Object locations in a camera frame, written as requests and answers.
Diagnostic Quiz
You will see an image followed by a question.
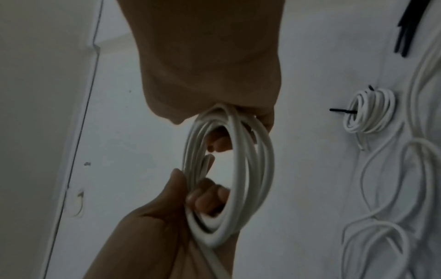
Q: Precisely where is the person's right hand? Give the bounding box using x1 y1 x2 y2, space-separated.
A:
115 0 287 153

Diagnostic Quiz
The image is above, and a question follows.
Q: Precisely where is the person's left hand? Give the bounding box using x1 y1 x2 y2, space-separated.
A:
83 168 239 279

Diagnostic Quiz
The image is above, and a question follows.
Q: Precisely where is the white cable coil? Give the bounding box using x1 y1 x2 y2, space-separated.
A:
343 87 396 151
181 103 276 279

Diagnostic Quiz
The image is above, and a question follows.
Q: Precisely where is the black cable tie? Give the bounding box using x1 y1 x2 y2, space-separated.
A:
329 85 375 114

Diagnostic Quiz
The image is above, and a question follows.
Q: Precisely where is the tied white cable coil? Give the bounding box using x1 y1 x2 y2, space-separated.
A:
343 87 396 151

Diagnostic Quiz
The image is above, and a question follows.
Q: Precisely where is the bundle of black cable ties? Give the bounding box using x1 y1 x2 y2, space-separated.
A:
394 0 434 58

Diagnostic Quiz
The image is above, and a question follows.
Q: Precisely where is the long loose white cable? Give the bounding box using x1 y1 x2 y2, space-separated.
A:
341 47 441 279

